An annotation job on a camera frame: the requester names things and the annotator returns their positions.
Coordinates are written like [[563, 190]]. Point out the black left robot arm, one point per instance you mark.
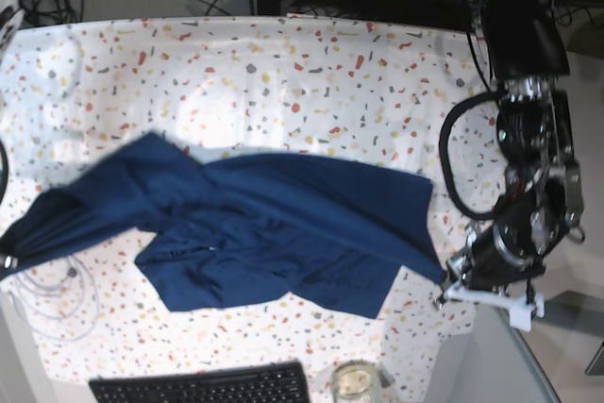
[[542, 203]]

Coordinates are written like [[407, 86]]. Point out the black computer keyboard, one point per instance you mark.
[[281, 382]]

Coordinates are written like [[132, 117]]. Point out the dark blue t-shirt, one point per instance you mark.
[[240, 231]]

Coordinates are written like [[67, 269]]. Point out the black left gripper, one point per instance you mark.
[[491, 262]]

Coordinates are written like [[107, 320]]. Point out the clear glass jar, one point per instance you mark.
[[356, 381]]

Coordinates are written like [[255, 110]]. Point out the terrazzo patterned table cloth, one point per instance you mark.
[[219, 88]]

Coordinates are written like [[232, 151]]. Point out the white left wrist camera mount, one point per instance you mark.
[[521, 310]]

